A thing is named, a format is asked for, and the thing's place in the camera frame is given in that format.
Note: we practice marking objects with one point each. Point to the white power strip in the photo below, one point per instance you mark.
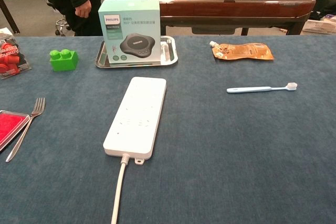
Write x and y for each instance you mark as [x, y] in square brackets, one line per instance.
[136, 119]

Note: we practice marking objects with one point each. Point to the silver metal tray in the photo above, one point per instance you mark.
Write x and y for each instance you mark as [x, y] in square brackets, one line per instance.
[168, 51]

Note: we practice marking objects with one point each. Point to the blue table cloth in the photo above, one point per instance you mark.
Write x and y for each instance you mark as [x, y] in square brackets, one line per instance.
[210, 142]

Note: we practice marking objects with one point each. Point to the Philips speaker product box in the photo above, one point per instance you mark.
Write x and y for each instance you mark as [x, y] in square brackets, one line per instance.
[131, 32]

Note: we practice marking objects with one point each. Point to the orange spout pouch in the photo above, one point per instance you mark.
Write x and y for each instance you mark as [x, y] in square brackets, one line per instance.
[244, 51]

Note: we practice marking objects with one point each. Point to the light blue toothbrush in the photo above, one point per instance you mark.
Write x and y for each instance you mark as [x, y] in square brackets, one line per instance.
[257, 89]

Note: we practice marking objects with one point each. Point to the green toy building block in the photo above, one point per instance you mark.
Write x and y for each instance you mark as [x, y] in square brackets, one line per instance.
[63, 60]

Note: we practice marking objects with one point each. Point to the wooden mahjong table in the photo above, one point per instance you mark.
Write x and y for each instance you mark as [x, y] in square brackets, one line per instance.
[231, 1]

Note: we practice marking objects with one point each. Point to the person's hand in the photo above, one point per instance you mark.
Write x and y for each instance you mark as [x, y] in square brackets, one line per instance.
[83, 11]

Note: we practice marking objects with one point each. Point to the office chair base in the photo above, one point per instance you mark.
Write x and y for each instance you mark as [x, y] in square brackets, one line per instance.
[61, 27]

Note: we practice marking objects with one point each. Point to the silver metal fork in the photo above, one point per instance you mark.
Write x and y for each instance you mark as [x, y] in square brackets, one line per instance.
[26, 127]

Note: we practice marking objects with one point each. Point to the red ink pad case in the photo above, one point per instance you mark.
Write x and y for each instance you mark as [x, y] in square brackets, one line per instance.
[9, 127]

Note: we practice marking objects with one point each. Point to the red toy package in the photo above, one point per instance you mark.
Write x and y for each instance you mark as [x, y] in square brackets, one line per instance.
[10, 56]

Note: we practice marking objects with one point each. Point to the white plastic basket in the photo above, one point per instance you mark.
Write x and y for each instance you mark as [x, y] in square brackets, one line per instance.
[321, 26]

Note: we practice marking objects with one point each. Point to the black bag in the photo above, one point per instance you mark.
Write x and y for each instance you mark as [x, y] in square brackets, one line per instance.
[324, 5]

